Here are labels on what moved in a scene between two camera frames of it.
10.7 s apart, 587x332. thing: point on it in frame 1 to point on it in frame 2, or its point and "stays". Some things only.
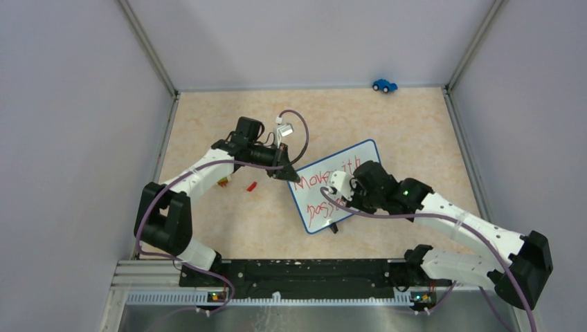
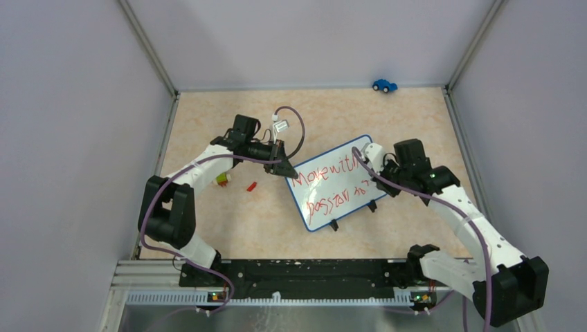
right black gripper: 354,203 to 390,191
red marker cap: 251,187 stays
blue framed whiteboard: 316,211 stays
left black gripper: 280,158 stays
